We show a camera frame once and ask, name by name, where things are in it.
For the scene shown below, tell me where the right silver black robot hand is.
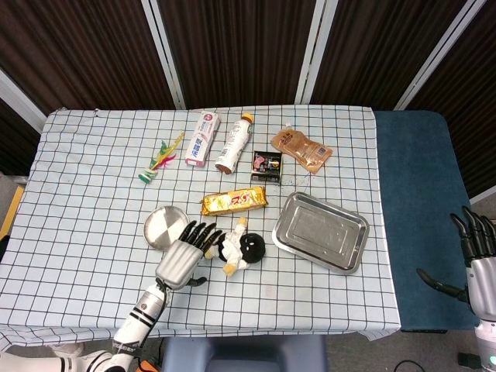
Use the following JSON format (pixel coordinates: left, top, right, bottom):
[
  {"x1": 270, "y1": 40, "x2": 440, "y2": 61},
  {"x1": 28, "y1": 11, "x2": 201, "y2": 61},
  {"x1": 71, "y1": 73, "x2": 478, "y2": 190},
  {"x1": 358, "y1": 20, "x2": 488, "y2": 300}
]
[{"x1": 416, "y1": 205, "x2": 496, "y2": 322}]

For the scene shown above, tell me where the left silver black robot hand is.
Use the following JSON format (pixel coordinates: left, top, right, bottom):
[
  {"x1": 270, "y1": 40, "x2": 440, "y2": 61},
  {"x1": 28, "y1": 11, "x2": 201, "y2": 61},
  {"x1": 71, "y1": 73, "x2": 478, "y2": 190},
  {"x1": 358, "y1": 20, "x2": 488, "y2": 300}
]
[{"x1": 154, "y1": 219, "x2": 224, "y2": 291}]

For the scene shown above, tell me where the black-headed white plush doll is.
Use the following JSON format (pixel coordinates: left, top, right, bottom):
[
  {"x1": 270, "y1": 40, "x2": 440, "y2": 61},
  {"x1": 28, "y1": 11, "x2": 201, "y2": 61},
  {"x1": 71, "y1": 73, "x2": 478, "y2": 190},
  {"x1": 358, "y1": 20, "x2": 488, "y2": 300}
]
[{"x1": 204, "y1": 215, "x2": 267, "y2": 277}]

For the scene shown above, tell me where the gold foil snack pack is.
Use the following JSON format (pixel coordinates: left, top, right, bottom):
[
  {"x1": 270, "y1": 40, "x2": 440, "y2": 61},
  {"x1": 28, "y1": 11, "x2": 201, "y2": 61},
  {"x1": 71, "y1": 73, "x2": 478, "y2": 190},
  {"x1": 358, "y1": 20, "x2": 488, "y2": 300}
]
[{"x1": 200, "y1": 185, "x2": 268, "y2": 217}]

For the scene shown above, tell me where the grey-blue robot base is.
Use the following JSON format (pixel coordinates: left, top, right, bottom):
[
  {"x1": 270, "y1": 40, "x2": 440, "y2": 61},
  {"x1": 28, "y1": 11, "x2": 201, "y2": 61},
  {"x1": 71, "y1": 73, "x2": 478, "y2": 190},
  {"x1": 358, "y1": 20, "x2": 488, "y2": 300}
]
[{"x1": 160, "y1": 336, "x2": 329, "y2": 372}]

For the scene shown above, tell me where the round metal plate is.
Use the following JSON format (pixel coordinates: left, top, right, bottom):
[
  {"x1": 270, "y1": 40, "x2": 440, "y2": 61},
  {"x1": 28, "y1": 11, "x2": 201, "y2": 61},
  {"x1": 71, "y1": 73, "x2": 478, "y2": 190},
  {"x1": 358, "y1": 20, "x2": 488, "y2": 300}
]
[{"x1": 143, "y1": 205, "x2": 191, "y2": 250}]

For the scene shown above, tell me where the colourful feather shuttlecock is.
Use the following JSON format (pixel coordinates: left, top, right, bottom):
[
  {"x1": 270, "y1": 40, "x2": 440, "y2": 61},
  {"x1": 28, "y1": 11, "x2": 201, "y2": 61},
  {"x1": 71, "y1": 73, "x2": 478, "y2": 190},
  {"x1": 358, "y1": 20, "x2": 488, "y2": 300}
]
[{"x1": 138, "y1": 131, "x2": 186, "y2": 184}]

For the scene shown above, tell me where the white black checked tablecloth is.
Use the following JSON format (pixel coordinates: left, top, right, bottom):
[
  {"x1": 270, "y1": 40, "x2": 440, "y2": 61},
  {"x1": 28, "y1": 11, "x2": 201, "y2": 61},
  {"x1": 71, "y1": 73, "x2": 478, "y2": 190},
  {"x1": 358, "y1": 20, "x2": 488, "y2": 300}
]
[{"x1": 0, "y1": 105, "x2": 402, "y2": 352}]

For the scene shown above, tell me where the pink white toothpaste box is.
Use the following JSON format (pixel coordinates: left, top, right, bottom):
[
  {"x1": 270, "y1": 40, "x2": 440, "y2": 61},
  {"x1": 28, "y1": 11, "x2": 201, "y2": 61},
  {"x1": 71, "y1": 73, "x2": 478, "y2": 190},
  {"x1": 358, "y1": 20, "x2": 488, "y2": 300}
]
[{"x1": 184, "y1": 110, "x2": 222, "y2": 169}]

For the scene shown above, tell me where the blue felt table cover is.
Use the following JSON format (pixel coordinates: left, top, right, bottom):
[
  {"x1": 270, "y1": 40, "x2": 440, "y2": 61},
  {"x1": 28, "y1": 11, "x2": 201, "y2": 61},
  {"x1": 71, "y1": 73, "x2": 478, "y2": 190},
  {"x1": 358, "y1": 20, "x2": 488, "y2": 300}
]
[{"x1": 374, "y1": 110, "x2": 481, "y2": 333}]

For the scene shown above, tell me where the small black printed box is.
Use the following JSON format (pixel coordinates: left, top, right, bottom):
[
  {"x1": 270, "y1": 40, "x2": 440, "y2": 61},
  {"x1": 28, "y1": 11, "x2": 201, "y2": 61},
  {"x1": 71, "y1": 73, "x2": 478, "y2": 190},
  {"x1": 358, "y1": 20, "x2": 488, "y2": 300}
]
[{"x1": 250, "y1": 150, "x2": 284, "y2": 184}]

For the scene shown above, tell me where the white bottle orange cap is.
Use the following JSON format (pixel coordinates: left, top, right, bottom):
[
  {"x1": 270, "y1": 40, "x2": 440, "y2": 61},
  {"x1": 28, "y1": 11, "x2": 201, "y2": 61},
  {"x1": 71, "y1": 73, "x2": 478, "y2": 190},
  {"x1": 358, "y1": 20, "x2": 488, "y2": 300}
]
[{"x1": 215, "y1": 112, "x2": 256, "y2": 174}]

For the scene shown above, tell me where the rectangular metal tray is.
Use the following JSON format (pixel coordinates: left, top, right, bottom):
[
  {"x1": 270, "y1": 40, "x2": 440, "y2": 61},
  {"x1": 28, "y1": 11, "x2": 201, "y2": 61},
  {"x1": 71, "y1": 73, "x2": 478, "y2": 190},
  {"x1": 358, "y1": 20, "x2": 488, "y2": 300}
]
[{"x1": 271, "y1": 191, "x2": 370, "y2": 275}]

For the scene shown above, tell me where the brown spout pouch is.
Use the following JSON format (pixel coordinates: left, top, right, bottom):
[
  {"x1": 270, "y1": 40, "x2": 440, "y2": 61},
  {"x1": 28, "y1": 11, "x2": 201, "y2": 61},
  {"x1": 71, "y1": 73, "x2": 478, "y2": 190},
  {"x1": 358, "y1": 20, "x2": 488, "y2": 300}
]
[{"x1": 270, "y1": 122, "x2": 333, "y2": 175}]

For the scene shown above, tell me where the dark brown partition panel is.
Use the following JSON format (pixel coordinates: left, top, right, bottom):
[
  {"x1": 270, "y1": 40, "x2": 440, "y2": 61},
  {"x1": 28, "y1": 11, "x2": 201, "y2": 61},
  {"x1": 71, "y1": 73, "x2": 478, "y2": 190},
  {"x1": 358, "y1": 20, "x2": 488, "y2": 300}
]
[
  {"x1": 0, "y1": 0, "x2": 177, "y2": 113},
  {"x1": 309, "y1": 0, "x2": 472, "y2": 112},
  {"x1": 0, "y1": 98, "x2": 42, "y2": 177},
  {"x1": 405, "y1": 0, "x2": 496, "y2": 198},
  {"x1": 158, "y1": 0, "x2": 319, "y2": 109}
]

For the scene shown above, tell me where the white partition post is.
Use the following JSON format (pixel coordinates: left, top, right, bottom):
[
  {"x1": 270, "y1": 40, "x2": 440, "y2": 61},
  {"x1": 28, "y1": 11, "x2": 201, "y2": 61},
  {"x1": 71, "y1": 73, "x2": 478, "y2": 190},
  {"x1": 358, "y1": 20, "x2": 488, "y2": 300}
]
[
  {"x1": 469, "y1": 188, "x2": 496, "y2": 205},
  {"x1": 0, "y1": 68, "x2": 47, "y2": 135},
  {"x1": 141, "y1": 0, "x2": 187, "y2": 110},
  {"x1": 296, "y1": 0, "x2": 338, "y2": 105},
  {"x1": 394, "y1": 0, "x2": 487, "y2": 111}
]

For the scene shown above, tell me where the black floor cable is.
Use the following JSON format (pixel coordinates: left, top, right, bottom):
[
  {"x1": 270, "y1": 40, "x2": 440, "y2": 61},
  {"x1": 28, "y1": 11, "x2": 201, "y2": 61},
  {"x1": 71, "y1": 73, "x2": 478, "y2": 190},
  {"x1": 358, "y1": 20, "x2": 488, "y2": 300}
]
[{"x1": 387, "y1": 359, "x2": 427, "y2": 372}]

